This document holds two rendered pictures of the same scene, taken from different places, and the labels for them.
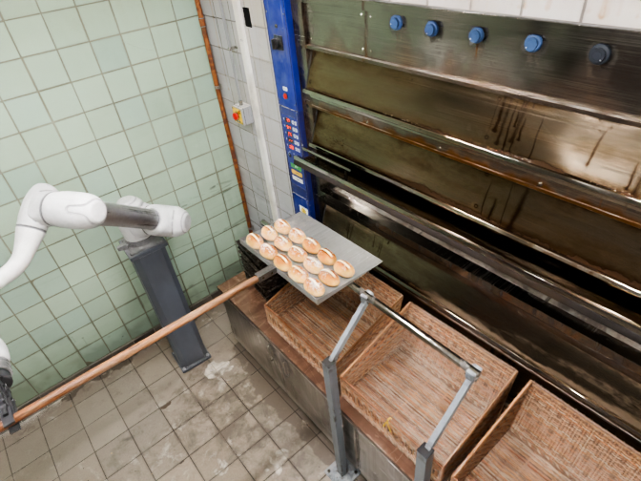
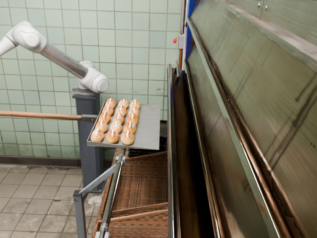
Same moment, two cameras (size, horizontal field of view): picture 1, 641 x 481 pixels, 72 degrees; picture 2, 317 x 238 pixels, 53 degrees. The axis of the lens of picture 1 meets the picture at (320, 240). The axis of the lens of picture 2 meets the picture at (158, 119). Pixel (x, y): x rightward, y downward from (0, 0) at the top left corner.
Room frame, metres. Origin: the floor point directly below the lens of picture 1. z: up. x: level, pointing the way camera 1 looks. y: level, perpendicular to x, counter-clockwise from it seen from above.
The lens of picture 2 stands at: (0.29, -1.06, 1.99)
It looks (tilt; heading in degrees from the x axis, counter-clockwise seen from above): 26 degrees down; 37
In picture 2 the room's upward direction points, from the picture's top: 2 degrees clockwise
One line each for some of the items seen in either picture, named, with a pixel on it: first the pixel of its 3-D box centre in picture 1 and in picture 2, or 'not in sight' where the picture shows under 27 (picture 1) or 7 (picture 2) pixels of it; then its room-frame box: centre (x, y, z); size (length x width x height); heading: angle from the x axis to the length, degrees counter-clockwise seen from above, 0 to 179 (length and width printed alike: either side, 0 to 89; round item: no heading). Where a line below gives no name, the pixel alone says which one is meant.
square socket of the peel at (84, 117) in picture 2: (265, 273); (89, 118); (1.36, 0.24, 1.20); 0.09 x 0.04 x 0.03; 127
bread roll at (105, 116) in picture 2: (282, 261); (104, 117); (1.42, 0.17, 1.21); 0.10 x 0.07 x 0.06; 35
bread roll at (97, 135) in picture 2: (313, 285); (97, 134); (1.25, 0.05, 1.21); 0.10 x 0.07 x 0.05; 38
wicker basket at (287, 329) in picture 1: (331, 310); (145, 187); (1.56, -0.02, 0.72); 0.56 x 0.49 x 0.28; 36
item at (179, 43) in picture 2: (242, 114); (180, 41); (2.44, 0.36, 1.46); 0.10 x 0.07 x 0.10; 36
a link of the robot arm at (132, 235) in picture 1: (134, 217); (86, 74); (1.96, 0.95, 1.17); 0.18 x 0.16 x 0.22; 73
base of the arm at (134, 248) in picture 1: (136, 239); (85, 89); (1.95, 0.98, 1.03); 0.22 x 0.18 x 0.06; 123
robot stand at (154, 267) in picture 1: (170, 304); (90, 142); (1.96, 0.96, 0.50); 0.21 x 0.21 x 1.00; 33
